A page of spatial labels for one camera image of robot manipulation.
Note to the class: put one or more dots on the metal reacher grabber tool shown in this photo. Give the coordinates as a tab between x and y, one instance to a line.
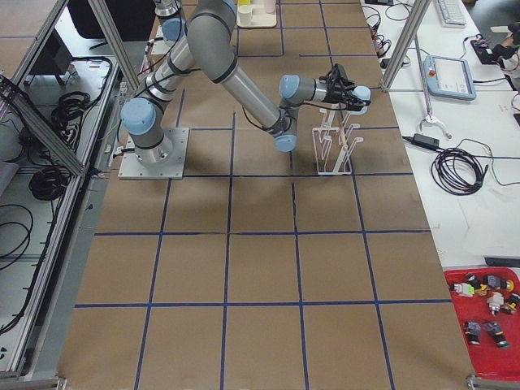
430	119

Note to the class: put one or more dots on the cream white plastic cup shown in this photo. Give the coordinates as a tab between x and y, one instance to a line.
245	15

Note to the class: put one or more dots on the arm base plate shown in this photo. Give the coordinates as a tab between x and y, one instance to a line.
166	161

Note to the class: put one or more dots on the pink plastic cup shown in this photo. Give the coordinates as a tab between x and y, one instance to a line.
269	6

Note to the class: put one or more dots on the light blue plastic cup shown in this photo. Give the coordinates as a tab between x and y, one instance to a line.
363	93

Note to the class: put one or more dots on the blue teach pendant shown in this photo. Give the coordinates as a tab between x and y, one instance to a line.
449	77

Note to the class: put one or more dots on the red parts bin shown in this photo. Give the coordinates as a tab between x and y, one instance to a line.
486	301

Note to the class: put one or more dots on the black power adapter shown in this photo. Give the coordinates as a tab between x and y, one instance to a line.
423	141

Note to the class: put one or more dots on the white wire cup rack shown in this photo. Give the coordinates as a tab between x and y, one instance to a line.
334	143

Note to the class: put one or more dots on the cream plastic tray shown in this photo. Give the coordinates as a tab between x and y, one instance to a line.
260	18

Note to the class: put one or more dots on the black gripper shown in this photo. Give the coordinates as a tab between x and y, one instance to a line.
336	94

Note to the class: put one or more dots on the aluminium frame post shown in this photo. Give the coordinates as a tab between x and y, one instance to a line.
408	33

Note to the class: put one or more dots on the white keyboard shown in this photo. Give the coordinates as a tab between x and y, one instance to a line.
450	13

